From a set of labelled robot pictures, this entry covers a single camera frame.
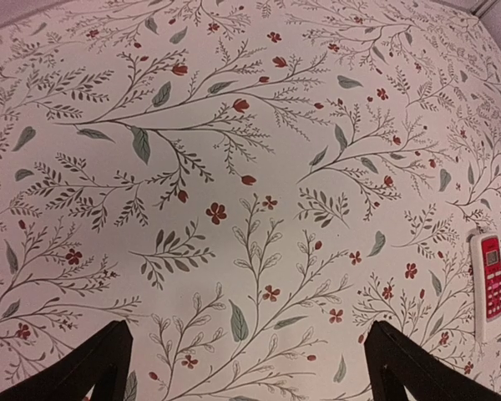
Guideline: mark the floral patterned table mat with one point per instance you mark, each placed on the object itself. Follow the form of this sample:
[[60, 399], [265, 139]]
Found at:
[[249, 185]]

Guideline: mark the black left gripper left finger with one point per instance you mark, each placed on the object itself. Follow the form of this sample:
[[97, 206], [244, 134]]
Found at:
[[100, 364]]

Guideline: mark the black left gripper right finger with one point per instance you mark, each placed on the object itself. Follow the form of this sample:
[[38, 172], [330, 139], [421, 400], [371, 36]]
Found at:
[[397, 366]]

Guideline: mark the white and red remote control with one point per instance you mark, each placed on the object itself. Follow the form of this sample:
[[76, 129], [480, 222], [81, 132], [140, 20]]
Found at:
[[486, 263]]

